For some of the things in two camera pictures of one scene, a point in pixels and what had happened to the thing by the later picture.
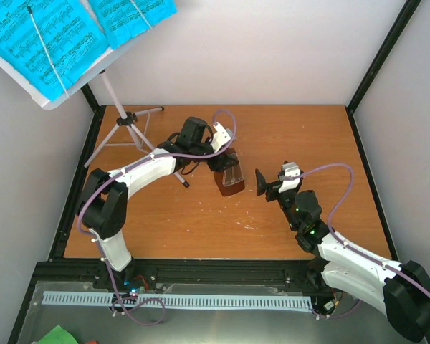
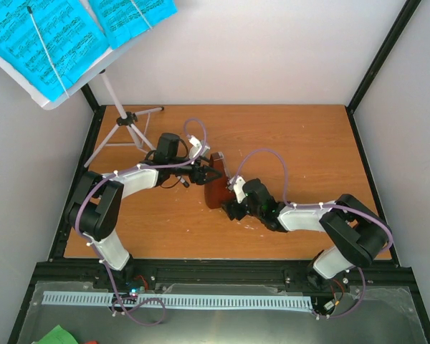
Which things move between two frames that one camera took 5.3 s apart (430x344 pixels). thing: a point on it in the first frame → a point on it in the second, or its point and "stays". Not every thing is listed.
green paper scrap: x=58 y=335 stays
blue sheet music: x=50 y=41 stays
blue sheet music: x=123 y=21 stays
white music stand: x=124 y=120 → x=103 y=65
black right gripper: x=262 y=186 → x=232 y=211
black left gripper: x=219 y=164 → x=203 y=170
